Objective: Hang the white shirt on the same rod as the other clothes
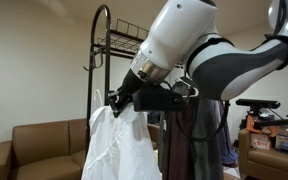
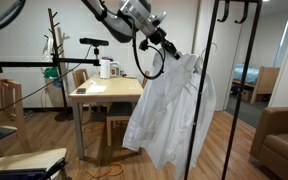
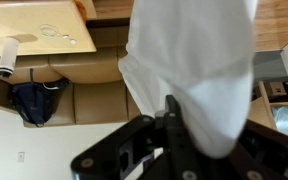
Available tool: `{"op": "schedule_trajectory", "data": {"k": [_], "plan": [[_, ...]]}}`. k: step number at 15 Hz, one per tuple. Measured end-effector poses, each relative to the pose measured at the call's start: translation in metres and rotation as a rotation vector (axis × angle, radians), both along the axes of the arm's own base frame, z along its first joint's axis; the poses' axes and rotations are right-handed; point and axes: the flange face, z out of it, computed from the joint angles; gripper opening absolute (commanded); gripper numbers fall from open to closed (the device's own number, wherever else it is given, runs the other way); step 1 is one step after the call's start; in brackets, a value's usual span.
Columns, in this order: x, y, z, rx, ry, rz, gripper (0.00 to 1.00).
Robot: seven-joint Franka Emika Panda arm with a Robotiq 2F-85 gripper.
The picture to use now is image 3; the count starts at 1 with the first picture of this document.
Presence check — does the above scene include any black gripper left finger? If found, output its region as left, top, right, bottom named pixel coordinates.
left=70, top=94, right=205, bottom=180

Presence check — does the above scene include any dark blue bag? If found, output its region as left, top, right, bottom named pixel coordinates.
left=9, top=68, right=70, bottom=128

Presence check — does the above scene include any white paper roll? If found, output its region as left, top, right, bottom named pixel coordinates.
left=0, top=36, right=20, bottom=78

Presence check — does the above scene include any orange item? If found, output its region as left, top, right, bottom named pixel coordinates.
left=74, top=0, right=88, bottom=22

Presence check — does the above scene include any brown cardboard box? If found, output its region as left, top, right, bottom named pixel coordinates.
left=264, top=81, right=288, bottom=98

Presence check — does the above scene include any brown leather sofa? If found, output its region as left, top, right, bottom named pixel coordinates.
left=0, top=18, right=142, bottom=129

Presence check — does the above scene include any white shirt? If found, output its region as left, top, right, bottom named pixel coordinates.
left=117, top=0, right=259, bottom=159

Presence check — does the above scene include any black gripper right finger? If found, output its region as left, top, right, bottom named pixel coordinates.
left=217, top=119, right=288, bottom=180

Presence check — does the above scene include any white wall outlet plate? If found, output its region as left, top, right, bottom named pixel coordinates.
left=16, top=151, right=26, bottom=164

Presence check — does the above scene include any white earphone cable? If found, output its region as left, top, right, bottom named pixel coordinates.
left=38, top=23, right=78, bottom=45

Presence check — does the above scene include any light wooden coffee table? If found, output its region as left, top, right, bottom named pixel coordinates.
left=0, top=0, right=98, bottom=58

